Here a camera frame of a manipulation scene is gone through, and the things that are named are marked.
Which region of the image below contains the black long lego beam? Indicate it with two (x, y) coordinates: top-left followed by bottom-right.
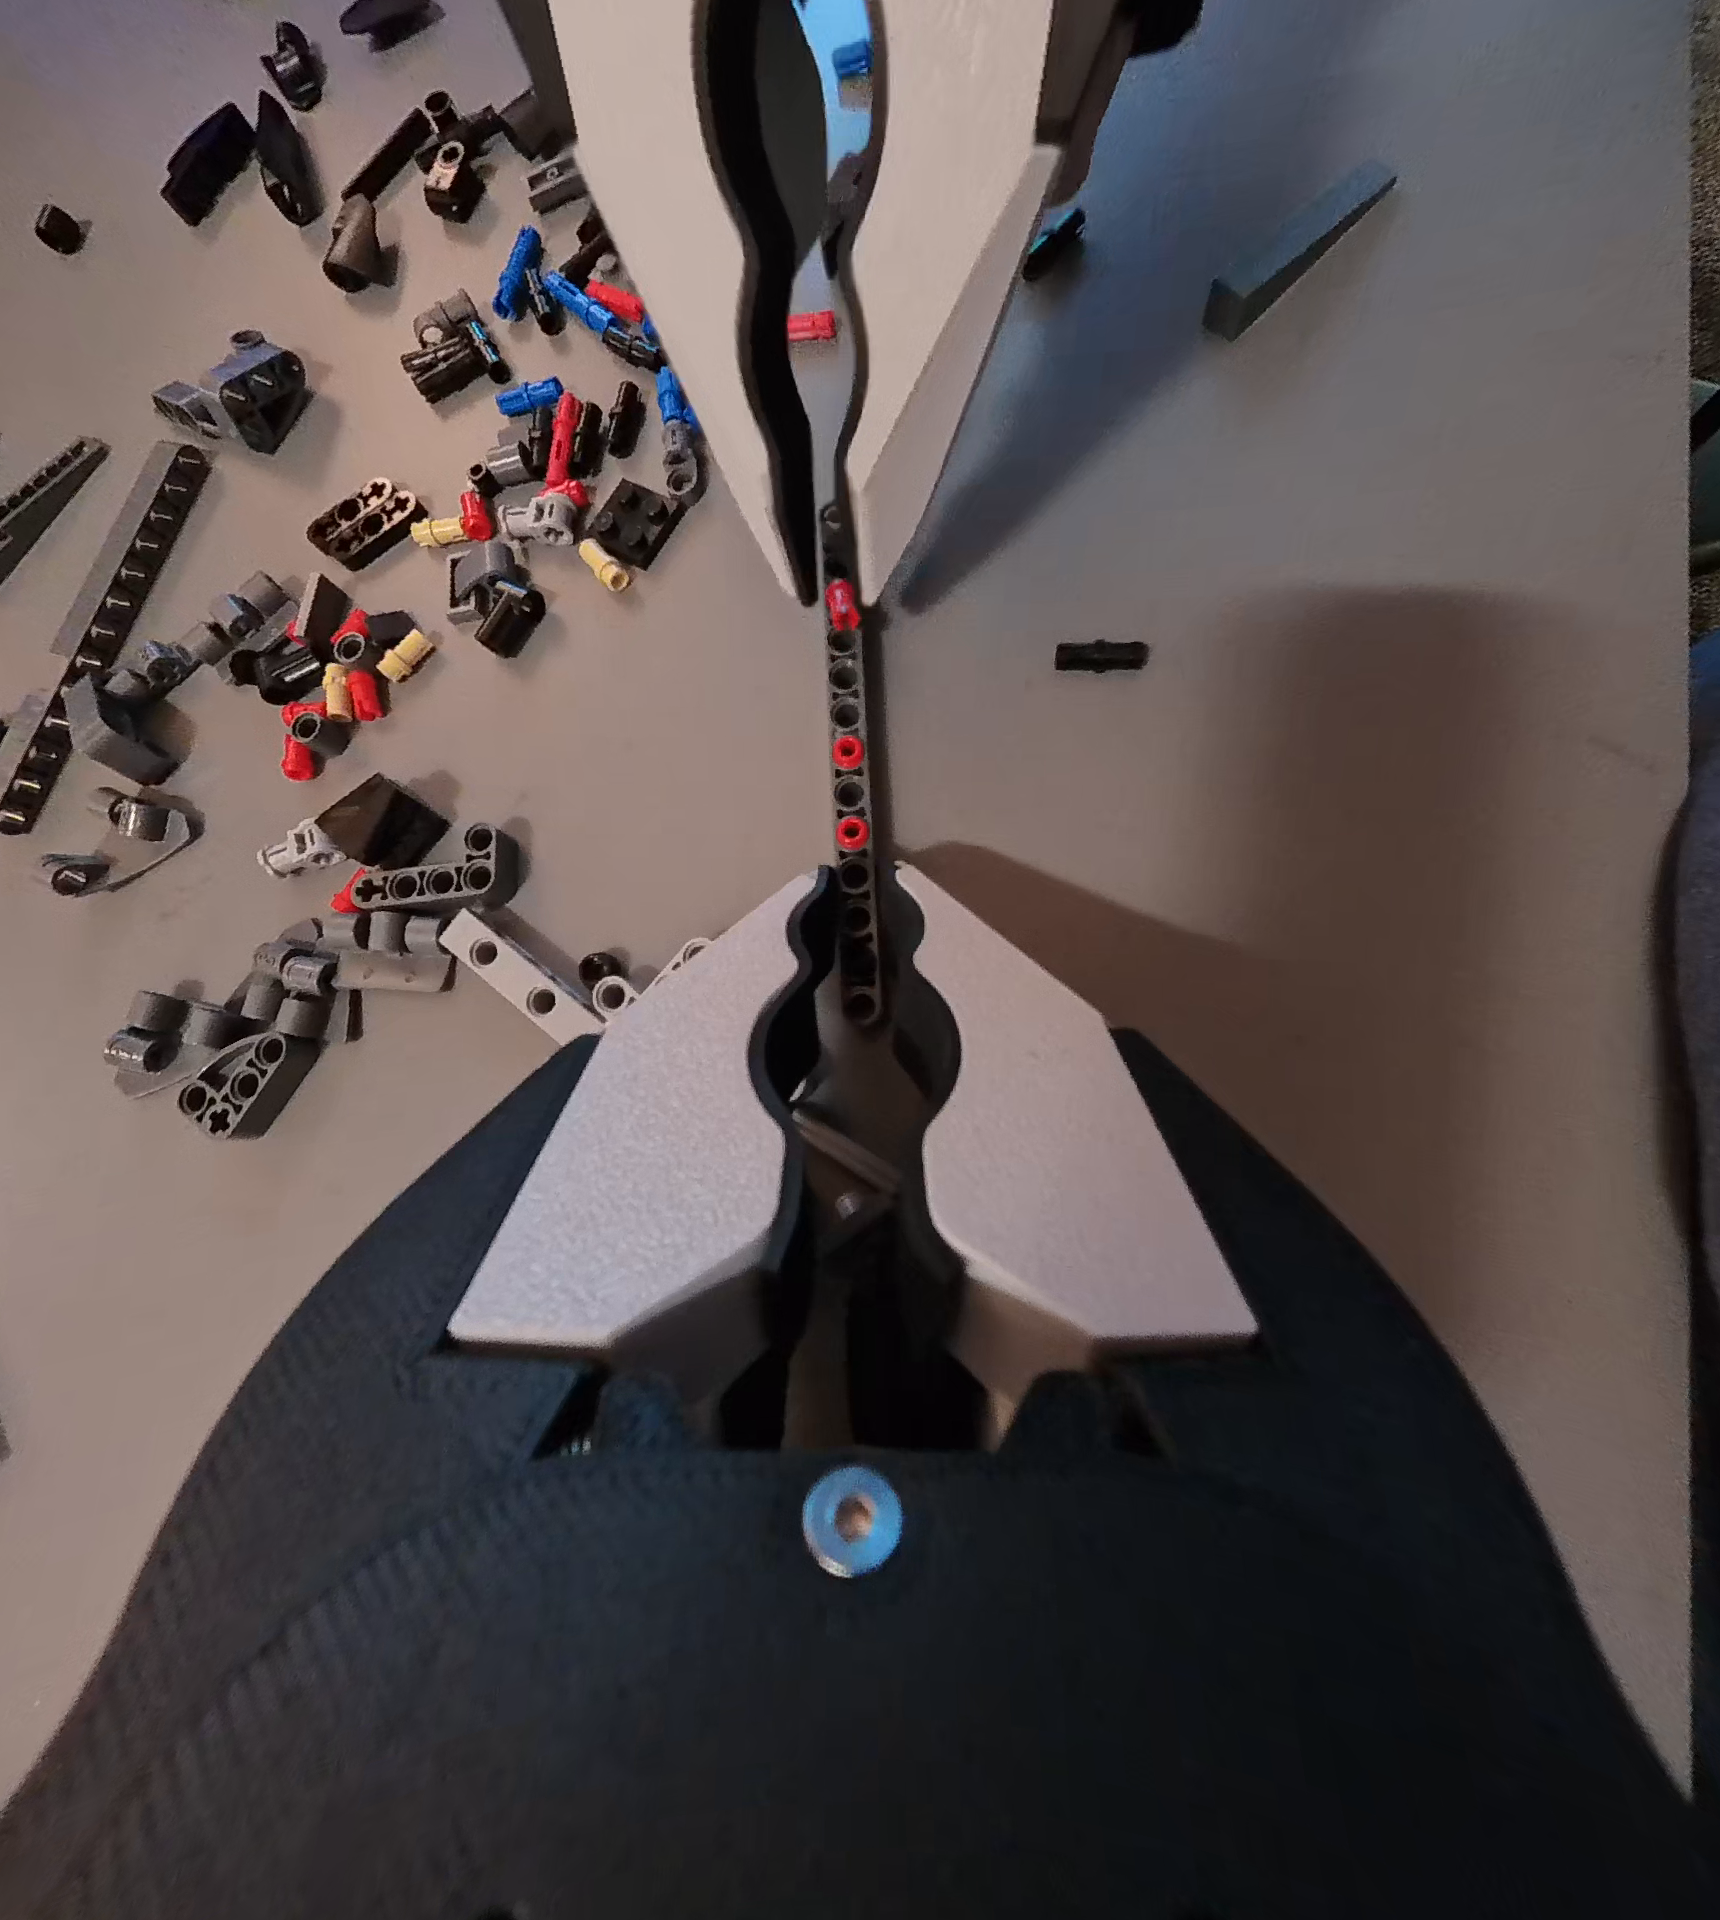
(817, 502), (897, 1033)

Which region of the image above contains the dark grey lego slope bar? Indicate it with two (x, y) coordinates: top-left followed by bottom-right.
(1202, 160), (1399, 342)

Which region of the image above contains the long dark grey lego plate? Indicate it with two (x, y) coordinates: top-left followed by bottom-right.
(0, 443), (217, 836)

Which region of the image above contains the pile of lego pieces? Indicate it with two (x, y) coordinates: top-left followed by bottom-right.
(0, 0), (718, 1142)

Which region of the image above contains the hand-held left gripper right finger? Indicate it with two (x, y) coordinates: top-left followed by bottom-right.
(892, 862), (1262, 1447)

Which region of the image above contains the light grey long lego beam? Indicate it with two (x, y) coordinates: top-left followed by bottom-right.
(436, 903), (608, 1045)

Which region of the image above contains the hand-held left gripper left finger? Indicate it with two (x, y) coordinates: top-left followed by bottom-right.
(445, 865), (819, 1447)

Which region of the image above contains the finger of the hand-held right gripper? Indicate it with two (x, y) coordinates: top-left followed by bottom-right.
(847, 0), (1105, 607)
(547, 0), (823, 607)

